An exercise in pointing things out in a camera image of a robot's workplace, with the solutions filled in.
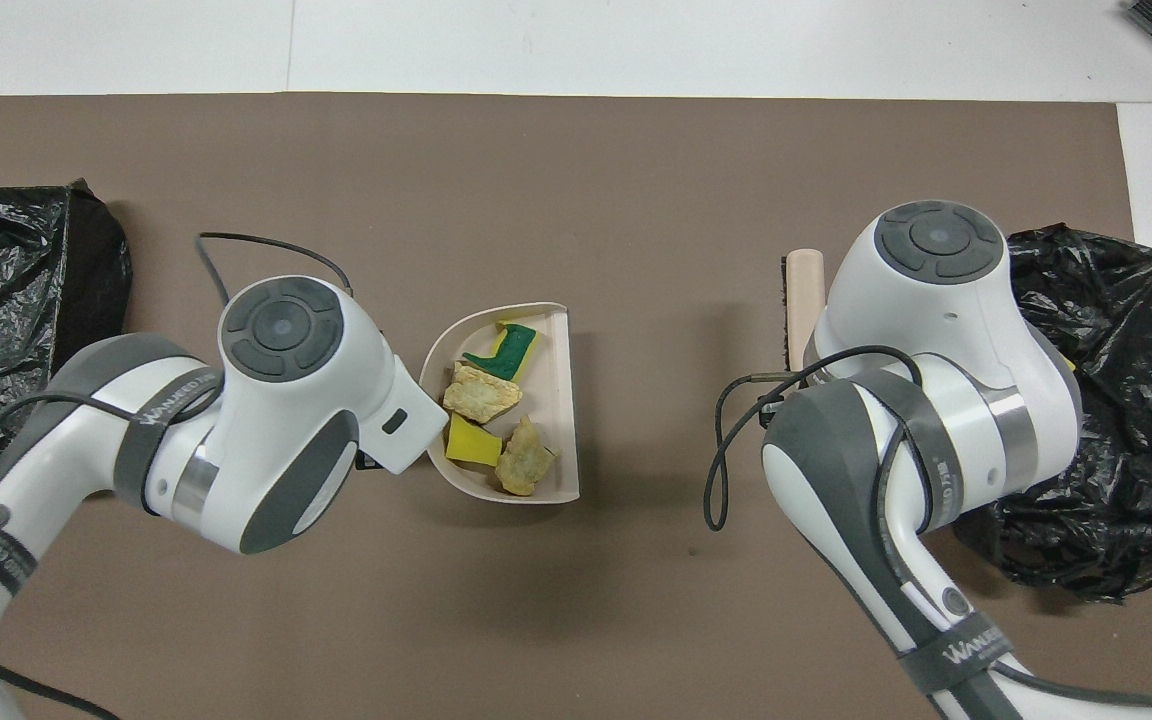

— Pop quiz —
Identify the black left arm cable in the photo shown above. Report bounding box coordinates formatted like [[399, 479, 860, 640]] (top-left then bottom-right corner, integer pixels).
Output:
[[0, 232, 356, 720]]

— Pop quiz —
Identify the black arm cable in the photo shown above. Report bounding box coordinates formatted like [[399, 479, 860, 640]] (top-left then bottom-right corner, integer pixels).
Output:
[[703, 345, 929, 533], [0, 232, 356, 720]]

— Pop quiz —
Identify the small yellow green sponge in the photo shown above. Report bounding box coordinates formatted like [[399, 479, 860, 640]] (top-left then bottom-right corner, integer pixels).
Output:
[[445, 413, 505, 468]]

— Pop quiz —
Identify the open bin with black bag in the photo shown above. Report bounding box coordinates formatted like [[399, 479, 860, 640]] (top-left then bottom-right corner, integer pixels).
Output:
[[951, 222, 1152, 603]]

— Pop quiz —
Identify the notched green yellow sponge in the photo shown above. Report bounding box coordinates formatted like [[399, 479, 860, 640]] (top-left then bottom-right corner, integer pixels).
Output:
[[461, 320, 540, 383]]

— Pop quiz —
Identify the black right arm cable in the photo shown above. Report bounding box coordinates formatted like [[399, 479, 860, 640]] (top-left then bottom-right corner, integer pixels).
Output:
[[703, 345, 929, 533]]

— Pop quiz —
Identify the tan chunk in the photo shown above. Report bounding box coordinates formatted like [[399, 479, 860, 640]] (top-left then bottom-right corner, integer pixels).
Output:
[[494, 415, 559, 497]]

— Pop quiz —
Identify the pale beige chunk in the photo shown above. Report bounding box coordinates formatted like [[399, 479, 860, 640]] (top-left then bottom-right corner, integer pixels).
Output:
[[442, 362, 524, 425]]

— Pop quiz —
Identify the brown table mat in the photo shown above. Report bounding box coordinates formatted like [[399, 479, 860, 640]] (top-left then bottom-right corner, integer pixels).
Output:
[[0, 92, 1152, 720]]

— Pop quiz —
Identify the beige hand brush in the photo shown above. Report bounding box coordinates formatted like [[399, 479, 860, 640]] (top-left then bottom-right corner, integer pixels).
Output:
[[781, 248, 827, 377]]

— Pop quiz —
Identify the beige plastic dustpan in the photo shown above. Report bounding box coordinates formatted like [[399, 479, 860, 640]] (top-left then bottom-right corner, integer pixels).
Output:
[[419, 302, 582, 504]]

